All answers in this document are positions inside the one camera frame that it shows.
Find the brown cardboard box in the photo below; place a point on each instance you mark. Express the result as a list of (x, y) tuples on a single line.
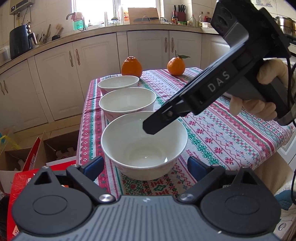
[(44, 150)]

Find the patterned handmade tablecloth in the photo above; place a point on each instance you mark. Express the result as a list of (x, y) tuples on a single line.
[(214, 136)]

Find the dark soy sauce bottle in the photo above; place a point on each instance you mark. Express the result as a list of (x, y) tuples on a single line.
[(174, 19)]

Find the gloved right hand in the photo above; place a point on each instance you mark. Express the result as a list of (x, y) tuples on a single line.
[(264, 110)]

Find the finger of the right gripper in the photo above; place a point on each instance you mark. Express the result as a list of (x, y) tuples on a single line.
[(165, 115)]

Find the round orange with stem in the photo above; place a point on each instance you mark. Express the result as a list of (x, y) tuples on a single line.
[(176, 65)]

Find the black air fryer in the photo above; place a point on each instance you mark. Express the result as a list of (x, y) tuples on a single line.
[(22, 39)]

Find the steel cooking pot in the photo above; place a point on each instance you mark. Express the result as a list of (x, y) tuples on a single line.
[(287, 25)]

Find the utensil holder with utensils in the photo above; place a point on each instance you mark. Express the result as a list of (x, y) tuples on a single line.
[(50, 32)]

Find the white bowl pink flowers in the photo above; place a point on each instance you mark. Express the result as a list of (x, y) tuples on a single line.
[(117, 82)]

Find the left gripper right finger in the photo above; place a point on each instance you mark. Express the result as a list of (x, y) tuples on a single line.
[(207, 178)]

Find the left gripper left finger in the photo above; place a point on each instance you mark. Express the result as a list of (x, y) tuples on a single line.
[(82, 177)]

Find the knife block with knives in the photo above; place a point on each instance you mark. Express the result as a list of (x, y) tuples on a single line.
[(180, 11)]

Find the wooden cutting board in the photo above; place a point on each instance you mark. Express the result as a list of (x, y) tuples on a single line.
[(143, 16)]

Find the pointed top orange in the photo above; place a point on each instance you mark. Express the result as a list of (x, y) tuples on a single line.
[(131, 66)]

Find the white kitchen cabinets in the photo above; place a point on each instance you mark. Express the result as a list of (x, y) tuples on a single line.
[(53, 85)]

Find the red cardboard box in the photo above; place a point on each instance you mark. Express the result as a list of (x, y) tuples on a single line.
[(25, 211)]

